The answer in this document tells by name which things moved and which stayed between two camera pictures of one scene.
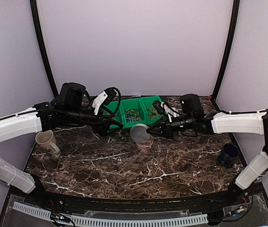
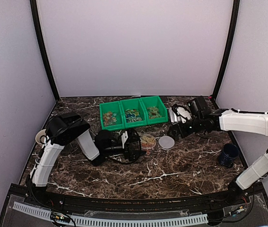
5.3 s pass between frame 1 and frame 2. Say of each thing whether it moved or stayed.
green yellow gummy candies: stayed
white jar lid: moved
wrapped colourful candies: stayed
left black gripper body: moved
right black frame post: stayed
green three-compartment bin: stayed
